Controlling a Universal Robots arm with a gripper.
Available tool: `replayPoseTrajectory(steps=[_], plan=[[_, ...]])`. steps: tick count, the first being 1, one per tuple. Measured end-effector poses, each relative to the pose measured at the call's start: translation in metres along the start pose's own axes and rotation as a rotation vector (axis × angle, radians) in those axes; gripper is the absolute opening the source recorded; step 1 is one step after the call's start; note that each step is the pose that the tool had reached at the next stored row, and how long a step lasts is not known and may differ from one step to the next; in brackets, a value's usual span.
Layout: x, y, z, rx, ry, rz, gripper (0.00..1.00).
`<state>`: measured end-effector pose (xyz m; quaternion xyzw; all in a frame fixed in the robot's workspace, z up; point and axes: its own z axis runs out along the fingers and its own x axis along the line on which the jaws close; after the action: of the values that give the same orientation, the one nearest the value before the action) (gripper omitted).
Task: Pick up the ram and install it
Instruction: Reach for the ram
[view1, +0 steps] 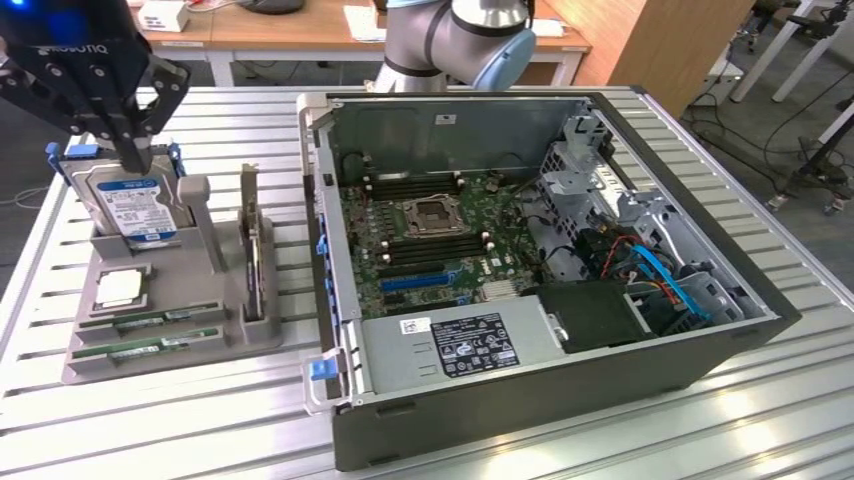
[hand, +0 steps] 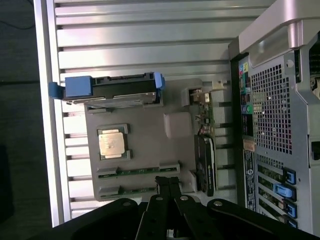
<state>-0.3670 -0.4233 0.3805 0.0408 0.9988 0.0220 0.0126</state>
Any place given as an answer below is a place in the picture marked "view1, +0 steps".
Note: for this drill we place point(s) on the green motherboard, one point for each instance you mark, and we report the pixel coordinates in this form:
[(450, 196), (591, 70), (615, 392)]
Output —
[(507, 235)]

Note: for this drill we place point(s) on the hard disk in blue caddy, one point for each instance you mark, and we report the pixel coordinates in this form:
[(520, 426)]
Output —
[(127, 210)]

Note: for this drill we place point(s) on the grey parts rack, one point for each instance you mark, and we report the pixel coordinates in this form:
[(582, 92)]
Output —
[(193, 300)]

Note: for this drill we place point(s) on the graphics card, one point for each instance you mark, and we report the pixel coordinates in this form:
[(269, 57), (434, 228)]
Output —
[(252, 240)]

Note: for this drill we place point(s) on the green RAM stick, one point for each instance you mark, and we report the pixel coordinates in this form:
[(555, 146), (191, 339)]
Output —
[(153, 345), (143, 322)]

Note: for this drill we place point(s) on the black PC case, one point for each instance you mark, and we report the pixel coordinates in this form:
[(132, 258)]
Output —
[(534, 425)]

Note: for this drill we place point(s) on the short black expansion slot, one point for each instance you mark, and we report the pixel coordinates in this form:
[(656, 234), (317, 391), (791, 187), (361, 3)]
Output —
[(397, 296)]

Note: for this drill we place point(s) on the black tripod stand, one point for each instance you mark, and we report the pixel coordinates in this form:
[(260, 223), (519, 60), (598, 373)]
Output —
[(810, 165)]

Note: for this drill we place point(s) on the silver heat sink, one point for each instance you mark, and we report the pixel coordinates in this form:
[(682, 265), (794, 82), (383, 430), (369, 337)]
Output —
[(500, 291)]

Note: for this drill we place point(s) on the white labelled box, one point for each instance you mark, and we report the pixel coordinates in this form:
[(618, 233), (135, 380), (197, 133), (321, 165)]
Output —
[(167, 17)]

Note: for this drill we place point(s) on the white paper pad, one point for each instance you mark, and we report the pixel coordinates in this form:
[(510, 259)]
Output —
[(552, 29)]

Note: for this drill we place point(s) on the blue expansion slot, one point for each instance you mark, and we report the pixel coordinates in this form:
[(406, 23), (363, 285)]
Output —
[(416, 283)]

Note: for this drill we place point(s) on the silver power supply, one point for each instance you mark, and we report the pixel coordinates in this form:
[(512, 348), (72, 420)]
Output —
[(400, 360)]

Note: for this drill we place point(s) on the black camera on stand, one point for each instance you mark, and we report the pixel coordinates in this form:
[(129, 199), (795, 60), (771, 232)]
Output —
[(823, 25)]

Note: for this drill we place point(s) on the white table frame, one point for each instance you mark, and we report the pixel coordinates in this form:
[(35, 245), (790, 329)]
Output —
[(760, 60)]

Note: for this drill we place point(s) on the black round device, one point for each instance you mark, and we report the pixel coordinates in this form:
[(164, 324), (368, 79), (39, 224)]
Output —
[(273, 6)]

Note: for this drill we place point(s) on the blue case latch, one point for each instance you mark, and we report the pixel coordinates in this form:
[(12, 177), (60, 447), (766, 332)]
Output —
[(321, 370)]

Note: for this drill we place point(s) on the wooden desk white frame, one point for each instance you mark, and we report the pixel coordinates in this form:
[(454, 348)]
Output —
[(200, 30), (300, 30)]

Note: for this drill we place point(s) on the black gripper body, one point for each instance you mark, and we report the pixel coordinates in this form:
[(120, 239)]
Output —
[(67, 30)]

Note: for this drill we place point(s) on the silver CPU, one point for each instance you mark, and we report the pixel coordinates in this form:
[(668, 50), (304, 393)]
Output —
[(120, 289)]

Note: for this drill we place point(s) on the silver disk bay bracket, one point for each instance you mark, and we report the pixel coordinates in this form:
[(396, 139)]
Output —
[(656, 215)]

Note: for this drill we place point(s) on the perforated silver disk bay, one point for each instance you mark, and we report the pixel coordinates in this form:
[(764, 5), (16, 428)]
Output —
[(567, 200)]

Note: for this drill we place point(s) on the white small box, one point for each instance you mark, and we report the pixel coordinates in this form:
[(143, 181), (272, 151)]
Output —
[(726, 73)]

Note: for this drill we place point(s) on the white paper stack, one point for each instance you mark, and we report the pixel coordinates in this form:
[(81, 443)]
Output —
[(363, 25)]

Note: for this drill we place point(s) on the wooden cabinet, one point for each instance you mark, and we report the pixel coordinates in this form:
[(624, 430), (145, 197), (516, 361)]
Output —
[(654, 50)]

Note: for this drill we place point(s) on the metal CPU socket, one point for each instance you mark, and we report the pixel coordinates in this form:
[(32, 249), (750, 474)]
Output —
[(406, 222)]

